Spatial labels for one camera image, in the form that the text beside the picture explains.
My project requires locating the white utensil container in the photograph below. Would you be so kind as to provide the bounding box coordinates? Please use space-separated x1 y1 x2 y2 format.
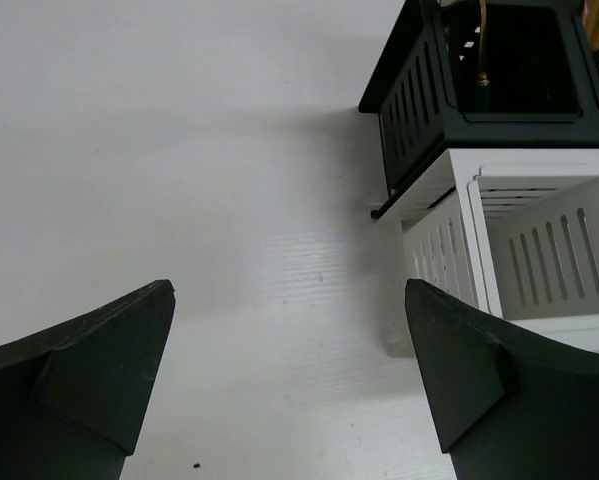
377 148 599 353

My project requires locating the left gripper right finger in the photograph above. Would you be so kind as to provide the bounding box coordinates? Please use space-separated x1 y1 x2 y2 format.
405 279 599 479

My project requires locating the black utensil container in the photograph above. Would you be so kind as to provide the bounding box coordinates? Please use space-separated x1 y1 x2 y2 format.
358 1 599 203

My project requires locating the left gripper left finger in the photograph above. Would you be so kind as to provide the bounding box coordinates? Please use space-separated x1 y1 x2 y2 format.
0 280 175 479

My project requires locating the gold knife green handle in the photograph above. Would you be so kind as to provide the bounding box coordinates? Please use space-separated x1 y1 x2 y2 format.
581 0 599 52

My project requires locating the gold fork green handle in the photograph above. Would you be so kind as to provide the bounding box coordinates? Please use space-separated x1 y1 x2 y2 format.
475 0 491 112

